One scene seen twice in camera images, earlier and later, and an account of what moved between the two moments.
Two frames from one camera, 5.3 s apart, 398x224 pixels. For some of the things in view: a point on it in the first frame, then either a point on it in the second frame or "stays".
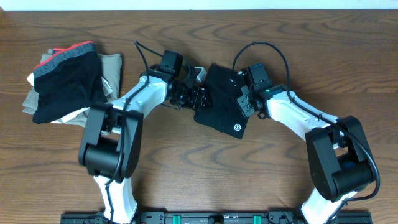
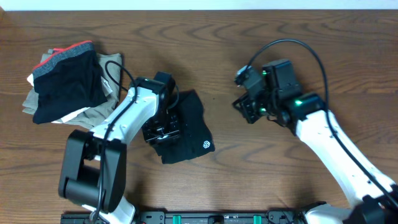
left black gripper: (195, 98) -> (175, 131)
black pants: (222, 112) -> (195, 138)
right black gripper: (242, 103) stays
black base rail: (216, 218) stays
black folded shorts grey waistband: (69, 80) stays
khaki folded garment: (111, 66) stays
